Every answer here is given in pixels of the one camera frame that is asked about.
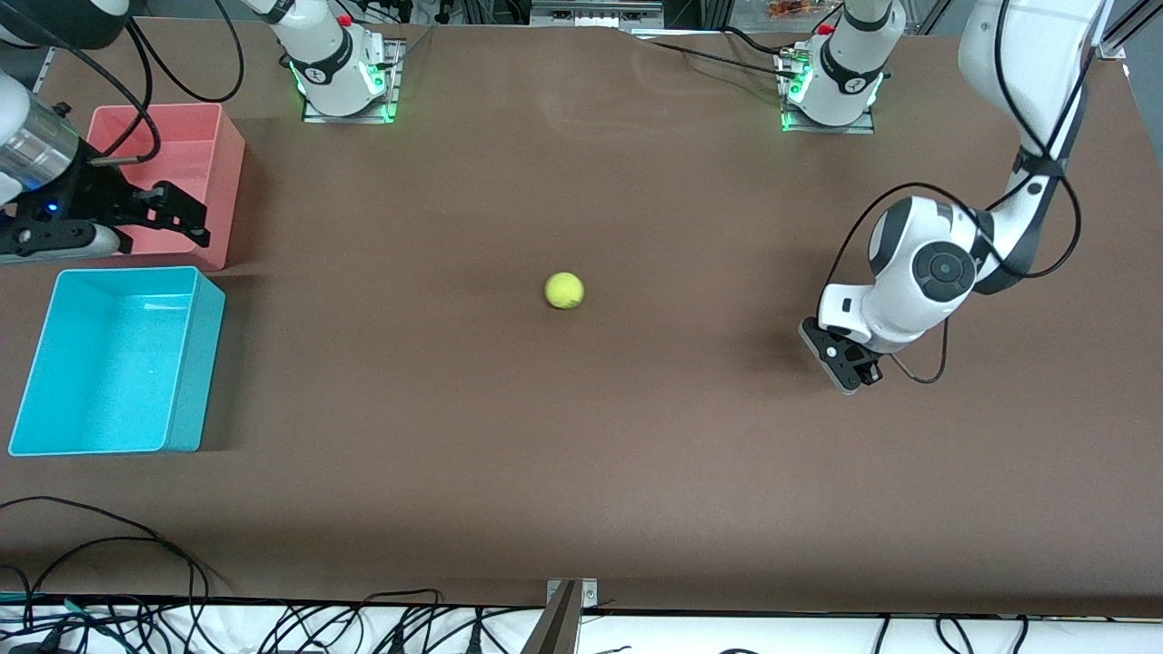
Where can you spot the blue plastic bin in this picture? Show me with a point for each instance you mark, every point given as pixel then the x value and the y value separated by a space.
pixel 109 363

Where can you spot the small metal bracket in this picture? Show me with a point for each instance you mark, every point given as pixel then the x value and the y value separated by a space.
pixel 589 595

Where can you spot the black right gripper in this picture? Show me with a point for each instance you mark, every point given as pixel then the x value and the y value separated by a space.
pixel 94 194

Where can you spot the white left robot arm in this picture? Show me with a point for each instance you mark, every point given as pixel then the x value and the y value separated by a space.
pixel 918 272

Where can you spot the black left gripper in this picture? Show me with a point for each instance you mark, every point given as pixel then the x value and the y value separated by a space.
pixel 867 375

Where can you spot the dark metal bar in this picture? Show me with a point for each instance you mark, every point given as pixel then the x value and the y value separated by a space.
pixel 559 631

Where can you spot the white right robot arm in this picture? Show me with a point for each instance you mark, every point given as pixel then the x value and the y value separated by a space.
pixel 323 54

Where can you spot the pink plastic bin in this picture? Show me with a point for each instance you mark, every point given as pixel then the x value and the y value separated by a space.
pixel 195 127

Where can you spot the yellow tennis ball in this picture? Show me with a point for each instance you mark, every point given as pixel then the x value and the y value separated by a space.
pixel 564 291

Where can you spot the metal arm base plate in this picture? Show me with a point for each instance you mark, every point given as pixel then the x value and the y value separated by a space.
pixel 392 82
pixel 831 129

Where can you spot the box with orange items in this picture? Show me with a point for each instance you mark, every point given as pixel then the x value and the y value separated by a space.
pixel 790 9

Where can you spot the grey metal device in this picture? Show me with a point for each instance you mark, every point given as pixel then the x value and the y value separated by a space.
pixel 595 14

